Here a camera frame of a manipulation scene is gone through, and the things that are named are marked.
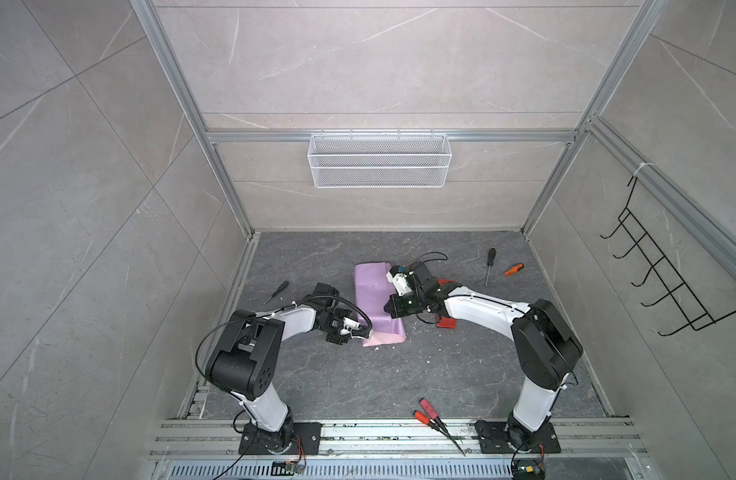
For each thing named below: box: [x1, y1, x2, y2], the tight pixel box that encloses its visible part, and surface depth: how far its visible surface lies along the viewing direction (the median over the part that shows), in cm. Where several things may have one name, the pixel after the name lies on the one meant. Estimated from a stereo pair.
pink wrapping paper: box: [353, 262, 407, 347], surface depth 94 cm
